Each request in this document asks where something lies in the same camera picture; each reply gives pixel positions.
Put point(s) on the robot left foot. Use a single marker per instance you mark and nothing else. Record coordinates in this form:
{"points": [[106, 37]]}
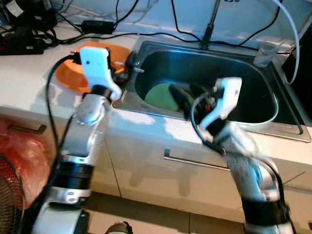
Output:
{"points": [[119, 228]]}

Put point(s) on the red plastic bag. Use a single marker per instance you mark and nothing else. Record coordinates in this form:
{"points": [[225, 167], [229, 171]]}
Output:
{"points": [[27, 161]]}

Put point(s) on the clear drinking glass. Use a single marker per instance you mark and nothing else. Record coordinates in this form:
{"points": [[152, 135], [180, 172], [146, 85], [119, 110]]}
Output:
{"points": [[265, 54]]}

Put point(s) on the black power strip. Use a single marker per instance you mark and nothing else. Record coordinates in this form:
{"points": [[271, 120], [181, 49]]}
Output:
{"points": [[22, 46]]}

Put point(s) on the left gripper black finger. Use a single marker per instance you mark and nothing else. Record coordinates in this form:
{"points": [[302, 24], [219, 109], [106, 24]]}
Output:
{"points": [[131, 61]]}

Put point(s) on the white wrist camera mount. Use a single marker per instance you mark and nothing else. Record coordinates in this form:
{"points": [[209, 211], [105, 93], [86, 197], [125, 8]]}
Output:
{"points": [[95, 66], [226, 97]]}

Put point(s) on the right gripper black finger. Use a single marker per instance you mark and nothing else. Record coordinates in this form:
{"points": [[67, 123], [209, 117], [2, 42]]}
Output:
{"points": [[198, 89], [181, 100]]}

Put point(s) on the stainless steel sink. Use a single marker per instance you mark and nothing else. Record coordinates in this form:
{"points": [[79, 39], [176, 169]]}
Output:
{"points": [[234, 68]]}

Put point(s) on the metal spoon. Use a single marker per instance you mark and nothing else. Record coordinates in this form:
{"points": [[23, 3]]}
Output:
{"points": [[140, 69]]}

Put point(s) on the green plastic plate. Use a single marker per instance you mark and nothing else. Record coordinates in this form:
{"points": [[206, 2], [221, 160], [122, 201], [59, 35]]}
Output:
{"points": [[158, 96]]}

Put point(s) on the dark metal faucet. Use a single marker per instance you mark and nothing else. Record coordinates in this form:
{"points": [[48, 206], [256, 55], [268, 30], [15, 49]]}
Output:
{"points": [[208, 31]]}

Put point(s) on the orange plastic plate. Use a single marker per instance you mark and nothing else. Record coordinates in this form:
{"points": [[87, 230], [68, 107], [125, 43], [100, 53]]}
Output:
{"points": [[68, 78]]}

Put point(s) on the black power adapter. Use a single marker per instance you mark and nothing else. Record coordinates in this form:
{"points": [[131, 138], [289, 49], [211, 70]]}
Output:
{"points": [[97, 26]]}

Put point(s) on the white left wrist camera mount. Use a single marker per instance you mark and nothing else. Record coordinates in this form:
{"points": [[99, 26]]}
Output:
{"points": [[95, 66]]}

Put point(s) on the black labelled device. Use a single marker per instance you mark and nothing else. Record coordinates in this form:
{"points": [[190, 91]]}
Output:
{"points": [[31, 14]]}

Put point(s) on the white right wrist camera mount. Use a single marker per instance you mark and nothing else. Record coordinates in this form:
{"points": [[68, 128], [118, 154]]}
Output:
{"points": [[226, 97]]}

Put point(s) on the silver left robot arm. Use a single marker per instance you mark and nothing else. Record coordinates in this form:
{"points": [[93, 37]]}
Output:
{"points": [[83, 141]]}

